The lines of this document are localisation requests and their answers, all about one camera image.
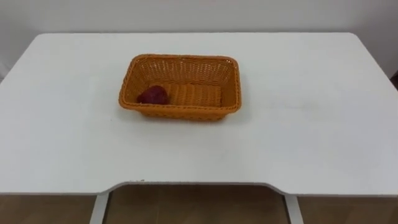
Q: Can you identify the dark red fruit soft toy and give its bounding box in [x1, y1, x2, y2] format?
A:
[136, 85, 170, 105]

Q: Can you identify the orange woven basket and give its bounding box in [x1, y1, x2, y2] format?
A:
[118, 54, 243, 122]

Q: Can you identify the white desk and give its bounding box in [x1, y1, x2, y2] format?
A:
[0, 32, 398, 224]

